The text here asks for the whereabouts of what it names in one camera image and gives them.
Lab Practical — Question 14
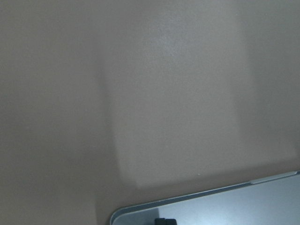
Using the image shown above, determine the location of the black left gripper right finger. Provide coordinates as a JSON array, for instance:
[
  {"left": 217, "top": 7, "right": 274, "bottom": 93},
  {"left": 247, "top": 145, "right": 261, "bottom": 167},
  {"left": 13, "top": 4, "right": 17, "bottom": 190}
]
[{"left": 165, "top": 218, "right": 176, "bottom": 225}]

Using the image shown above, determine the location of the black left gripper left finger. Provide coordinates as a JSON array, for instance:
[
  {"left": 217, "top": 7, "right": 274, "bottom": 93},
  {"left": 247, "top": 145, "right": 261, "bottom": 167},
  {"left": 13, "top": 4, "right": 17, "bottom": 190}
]
[{"left": 154, "top": 218, "right": 165, "bottom": 225}]

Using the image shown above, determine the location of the grey laptop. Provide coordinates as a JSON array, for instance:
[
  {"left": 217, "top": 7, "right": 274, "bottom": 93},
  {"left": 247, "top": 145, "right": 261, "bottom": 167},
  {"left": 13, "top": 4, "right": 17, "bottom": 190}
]
[{"left": 110, "top": 171, "right": 300, "bottom": 225}]

